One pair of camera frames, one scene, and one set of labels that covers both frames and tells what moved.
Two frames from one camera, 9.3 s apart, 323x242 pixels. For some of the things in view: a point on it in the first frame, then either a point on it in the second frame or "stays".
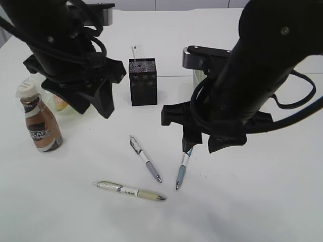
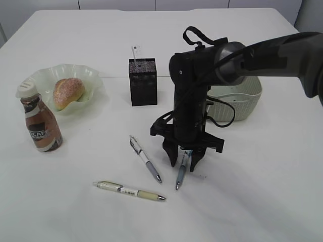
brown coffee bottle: x=44 y=127 stays
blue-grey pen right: x=184 y=162 stays
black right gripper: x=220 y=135 -> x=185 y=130
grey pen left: x=143 y=156 stays
